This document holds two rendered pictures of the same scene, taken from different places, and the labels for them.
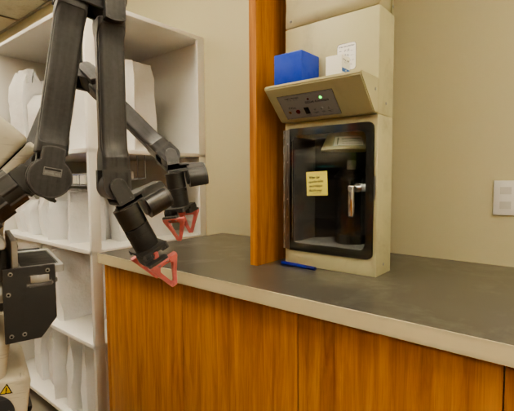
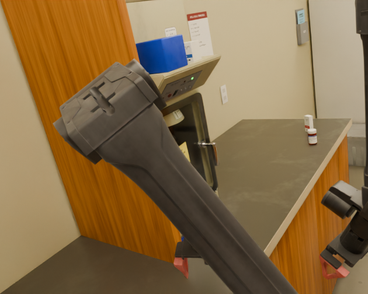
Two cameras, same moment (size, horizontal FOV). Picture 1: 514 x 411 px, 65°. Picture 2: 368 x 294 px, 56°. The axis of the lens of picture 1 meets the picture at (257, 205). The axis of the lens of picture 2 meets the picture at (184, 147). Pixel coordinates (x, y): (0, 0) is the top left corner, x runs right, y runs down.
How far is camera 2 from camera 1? 1.59 m
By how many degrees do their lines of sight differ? 89
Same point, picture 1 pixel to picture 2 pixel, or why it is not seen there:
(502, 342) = (318, 167)
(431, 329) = (311, 180)
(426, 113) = not seen: hidden behind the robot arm
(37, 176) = not seen: outside the picture
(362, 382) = (295, 235)
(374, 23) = (182, 13)
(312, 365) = (284, 256)
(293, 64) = (179, 49)
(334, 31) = (159, 14)
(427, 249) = not seen: hidden behind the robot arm
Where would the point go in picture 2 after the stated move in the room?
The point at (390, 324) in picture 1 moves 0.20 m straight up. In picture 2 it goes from (305, 192) to (301, 144)
